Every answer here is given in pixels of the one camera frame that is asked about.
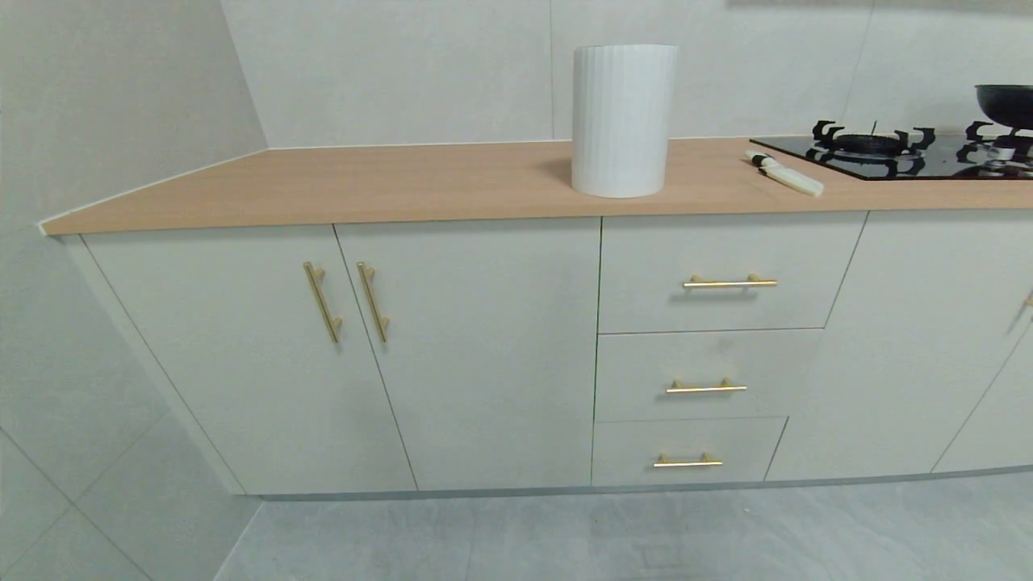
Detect grey cabinet door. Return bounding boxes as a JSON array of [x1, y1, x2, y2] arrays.
[[765, 207, 1033, 483], [931, 323, 1033, 474], [334, 217, 602, 491], [82, 224, 419, 495]]

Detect white ribbed cylindrical holder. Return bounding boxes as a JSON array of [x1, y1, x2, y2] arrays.
[[571, 44, 680, 199]]

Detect medium grey drawer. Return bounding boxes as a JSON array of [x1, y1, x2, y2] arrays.
[[593, 328, 826, 424]]

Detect large grey drawer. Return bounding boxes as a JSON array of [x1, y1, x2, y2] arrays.
[[598, 211, 868, 336]]

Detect wooden top kitchen cabinet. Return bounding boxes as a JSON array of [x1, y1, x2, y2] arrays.
[[38, 136, 1033, 501]]

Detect small grey drawer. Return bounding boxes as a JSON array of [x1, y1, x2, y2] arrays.
[[591, 416, 788, 487]]

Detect black glass gas hob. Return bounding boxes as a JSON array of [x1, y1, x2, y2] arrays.
[[749, 119, 1033, 182]]

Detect black frying pan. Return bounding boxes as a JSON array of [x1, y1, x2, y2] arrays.
[[974, 83, 1033, 131]]

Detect white handled knife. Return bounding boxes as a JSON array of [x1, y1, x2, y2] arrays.
[[744, 149, 826, 199]]

